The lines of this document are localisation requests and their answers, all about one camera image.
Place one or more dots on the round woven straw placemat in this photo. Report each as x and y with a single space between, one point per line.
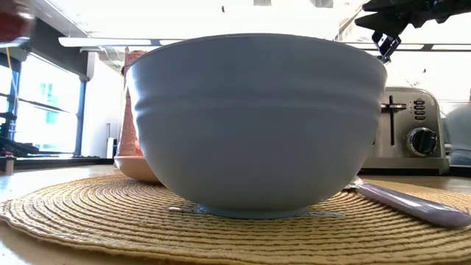
110 228

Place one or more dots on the thin blue pillar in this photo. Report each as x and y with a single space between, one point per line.
14 95

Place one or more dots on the thick blue pillar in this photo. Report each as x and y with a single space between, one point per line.
79 121

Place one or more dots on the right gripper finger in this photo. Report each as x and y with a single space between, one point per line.
384 5
386 24

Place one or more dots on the large blue-grey bowl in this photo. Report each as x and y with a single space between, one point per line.
254 129

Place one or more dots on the pink plate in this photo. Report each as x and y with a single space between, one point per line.
136 169

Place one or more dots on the black low shelf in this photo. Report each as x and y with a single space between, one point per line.
62 163

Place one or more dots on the pink napkin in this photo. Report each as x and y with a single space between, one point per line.
129 136

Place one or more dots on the silver toaster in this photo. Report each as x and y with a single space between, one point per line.
404 147

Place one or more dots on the red jar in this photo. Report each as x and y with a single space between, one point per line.
14 20

